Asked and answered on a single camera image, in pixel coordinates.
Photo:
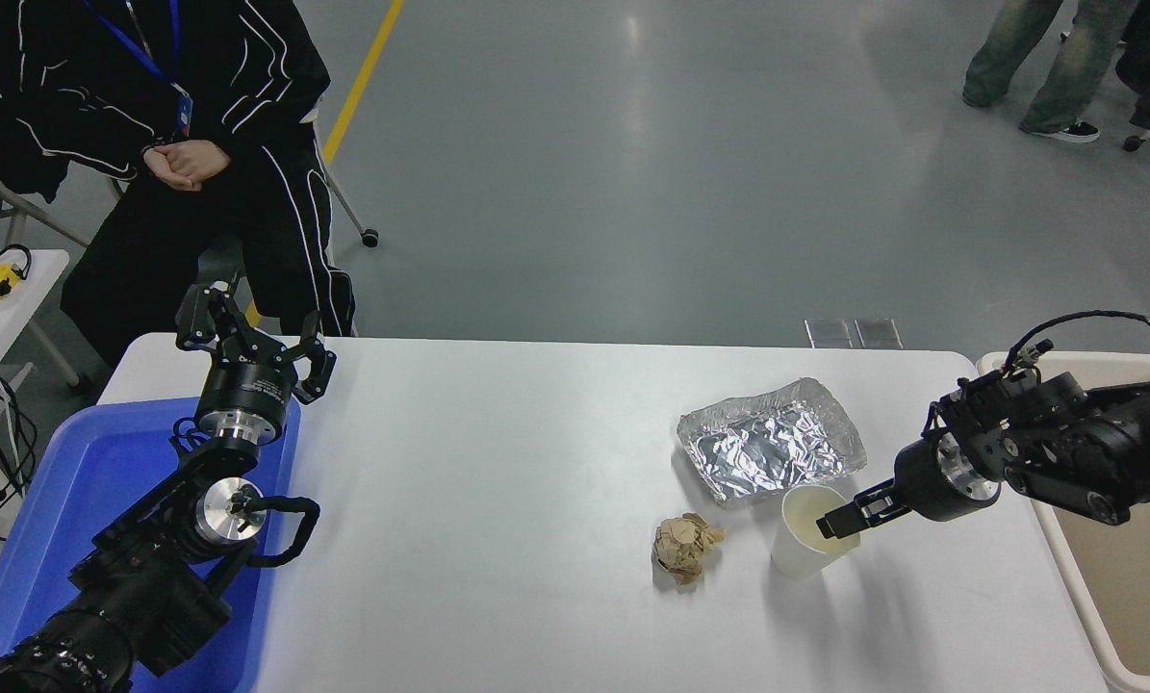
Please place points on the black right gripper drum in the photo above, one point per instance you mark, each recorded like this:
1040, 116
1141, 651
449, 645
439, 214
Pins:
921, 481

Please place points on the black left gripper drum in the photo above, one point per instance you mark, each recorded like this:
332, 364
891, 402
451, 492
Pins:
247, 390

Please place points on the white paper cup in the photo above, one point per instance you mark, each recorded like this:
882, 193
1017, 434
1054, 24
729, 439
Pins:
796, 549

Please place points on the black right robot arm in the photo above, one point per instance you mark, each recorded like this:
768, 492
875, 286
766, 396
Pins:
1085, 452

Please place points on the person's left hand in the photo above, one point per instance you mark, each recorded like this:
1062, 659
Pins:
212, 162

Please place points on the person's right hand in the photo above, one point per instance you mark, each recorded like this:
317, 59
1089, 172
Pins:
170, 166

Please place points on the silver foil tray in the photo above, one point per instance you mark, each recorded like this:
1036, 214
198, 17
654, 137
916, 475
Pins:
772, 448

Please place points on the metal floor plate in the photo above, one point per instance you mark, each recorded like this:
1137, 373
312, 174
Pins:
879, 333
829, 333

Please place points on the crumpled tan paper ball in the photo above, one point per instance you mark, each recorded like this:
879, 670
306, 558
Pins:
685, 549

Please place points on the blue plastic tray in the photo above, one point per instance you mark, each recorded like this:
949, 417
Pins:
84, 481

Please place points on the large pale bin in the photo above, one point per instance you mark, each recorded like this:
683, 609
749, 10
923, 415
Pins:
1133, 597

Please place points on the chair with white frame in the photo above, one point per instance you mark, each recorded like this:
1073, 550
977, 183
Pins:
16, 207

